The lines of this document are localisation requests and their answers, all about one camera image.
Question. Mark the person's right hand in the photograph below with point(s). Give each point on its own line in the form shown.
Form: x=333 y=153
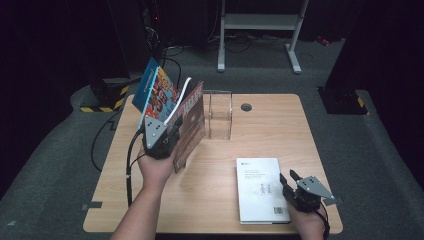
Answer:
x=310 y=225

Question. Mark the black yellow striped base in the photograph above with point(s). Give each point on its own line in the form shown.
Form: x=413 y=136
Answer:
x=343 y=101
x=106 y=96

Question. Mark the small grey floor tape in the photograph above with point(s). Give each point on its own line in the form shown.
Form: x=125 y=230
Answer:
x=11 y=223

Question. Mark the grey tape piece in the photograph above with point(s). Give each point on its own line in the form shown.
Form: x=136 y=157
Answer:
x=91 y=205
x=335 y=201

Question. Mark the light blue green picture book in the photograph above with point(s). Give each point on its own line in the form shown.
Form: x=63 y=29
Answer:
x=161 y=96

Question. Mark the small red object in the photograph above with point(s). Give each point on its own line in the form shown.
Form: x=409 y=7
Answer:
x=322 y=40

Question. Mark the person's left hand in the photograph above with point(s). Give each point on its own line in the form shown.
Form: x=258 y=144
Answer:
x=156 y=171

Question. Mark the purple magazine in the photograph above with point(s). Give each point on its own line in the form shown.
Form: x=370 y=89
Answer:
x=191 y=126

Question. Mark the clear acrylic book rack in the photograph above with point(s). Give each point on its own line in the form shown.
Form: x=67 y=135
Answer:
x=220 y=113

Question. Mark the white book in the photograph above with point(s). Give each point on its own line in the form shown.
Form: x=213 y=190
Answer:
x=260 y=190

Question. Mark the dark equipment tower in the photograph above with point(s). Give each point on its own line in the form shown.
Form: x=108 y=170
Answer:
x=136 y=33

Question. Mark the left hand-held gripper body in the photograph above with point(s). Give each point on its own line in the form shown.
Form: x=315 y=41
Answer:
x=160 y=140

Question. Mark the white metal stand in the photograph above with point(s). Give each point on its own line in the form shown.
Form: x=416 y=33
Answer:
x=260 y=21

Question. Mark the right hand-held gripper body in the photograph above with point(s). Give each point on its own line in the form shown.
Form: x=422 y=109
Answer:
x=306 y=196

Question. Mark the dark blue picture book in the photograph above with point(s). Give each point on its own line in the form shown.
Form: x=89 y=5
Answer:
x=145 y=86

